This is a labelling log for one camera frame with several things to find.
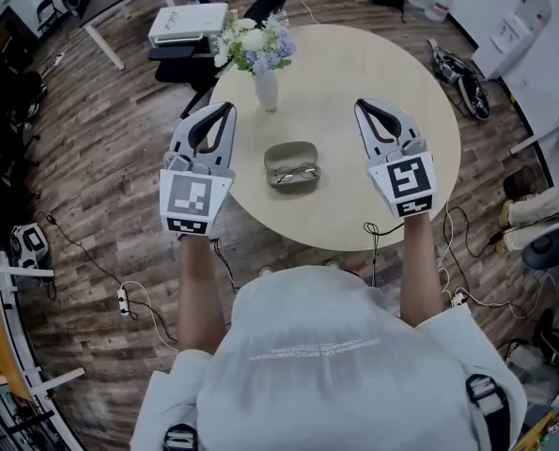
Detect person's left forearm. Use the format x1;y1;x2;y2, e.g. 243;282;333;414
177;235;227;355

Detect black harness strap buckle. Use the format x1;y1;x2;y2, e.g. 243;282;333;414
464;372;512;418
163;422;201;451

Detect person's right forearm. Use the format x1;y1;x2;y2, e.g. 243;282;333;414
397;212;445;329

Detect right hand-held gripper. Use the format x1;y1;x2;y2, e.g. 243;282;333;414
353;98;440;219

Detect white water dispenser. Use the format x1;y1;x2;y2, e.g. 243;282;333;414
470;0;553;82

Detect person's white shirt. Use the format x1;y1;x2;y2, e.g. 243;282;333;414
129;264;530;451

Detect white vase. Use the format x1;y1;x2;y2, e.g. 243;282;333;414
253;67;281;113

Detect black folding chair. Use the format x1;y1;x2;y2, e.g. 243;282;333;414
36;0;68;36

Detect white and black device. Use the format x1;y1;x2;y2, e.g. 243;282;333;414
9;222;51;270

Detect white and blue flower bouquet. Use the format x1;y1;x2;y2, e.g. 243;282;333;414
212;10;300;80

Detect black mesh wastebasket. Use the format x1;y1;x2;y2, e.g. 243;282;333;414
502;165;539;200

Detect thin-framed glasses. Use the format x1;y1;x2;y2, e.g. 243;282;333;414
271;165;319;183

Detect black cable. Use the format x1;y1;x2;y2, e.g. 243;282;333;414
35;210;123;290

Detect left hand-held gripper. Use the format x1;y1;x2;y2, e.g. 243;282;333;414
159;101;239;240

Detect beige glasses case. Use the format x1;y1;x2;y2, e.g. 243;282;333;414
263;141;321;189

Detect white box appliance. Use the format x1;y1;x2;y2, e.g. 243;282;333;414
148;2;230;58

